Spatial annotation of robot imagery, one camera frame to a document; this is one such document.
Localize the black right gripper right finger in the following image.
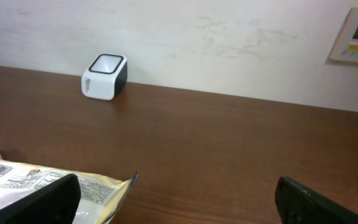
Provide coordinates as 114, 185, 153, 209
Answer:
275, 176, 358, 224

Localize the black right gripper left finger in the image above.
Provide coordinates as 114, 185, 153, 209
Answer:
0, 174, 81, 224

